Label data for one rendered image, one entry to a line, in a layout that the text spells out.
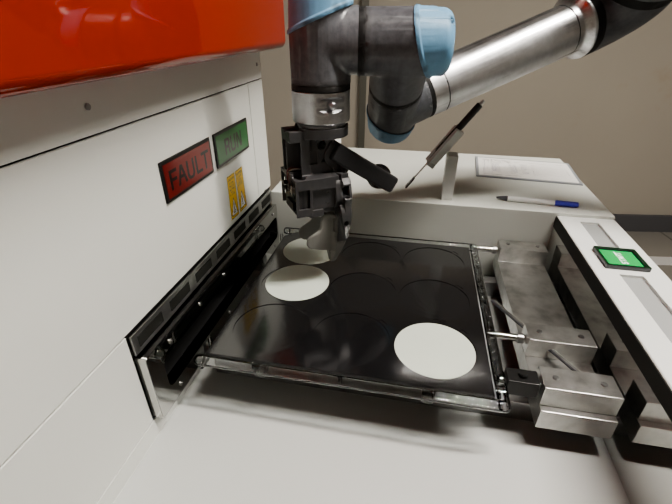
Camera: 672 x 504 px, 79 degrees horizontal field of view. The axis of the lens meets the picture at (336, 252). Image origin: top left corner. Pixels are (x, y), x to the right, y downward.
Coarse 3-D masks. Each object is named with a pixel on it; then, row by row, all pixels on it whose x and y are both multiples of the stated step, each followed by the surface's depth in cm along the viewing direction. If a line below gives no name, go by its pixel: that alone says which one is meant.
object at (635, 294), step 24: (576, 240) 64; (600, 240) 64; (624, 240) 64; (600, 264) 57; (648, 264) 57; (624, 288) 52; (648, 288) 53; (624, 312) 48; (648, 312) 49; (648, 336) 44
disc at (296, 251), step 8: (296, 240) 76; (304, 240) 76; (288, 248) 74; (296, 248) 74; (304, 248) 74; (288, 256) 71; (296, 256) 71; (304, 256) 71; (312, 256) 71; (320, 256) 71
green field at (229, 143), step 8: (232, 128) 61; (240, 128) 64; (216, 136) 56; (224, 136) 59; (232, 136) 61; (240, 136) 64; (216, 144) 56; (224, 144) 59; (232, 144) 61; (240, 144) 64; (224, 152) 59; (232, 152) 62; (224, 160) 59
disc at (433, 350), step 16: (400, 336) 53; (416, 336) 53; (432, 336) 53; (448, 336) 53; (464, 336) 53; (400, 352) 51; (416, 352) 51; (432, 352) 51; (448, 352) 51; (464, 352) 51; (416, 368) 48; (432, 368) 48; (448, 368) 48; (464, 368) 48
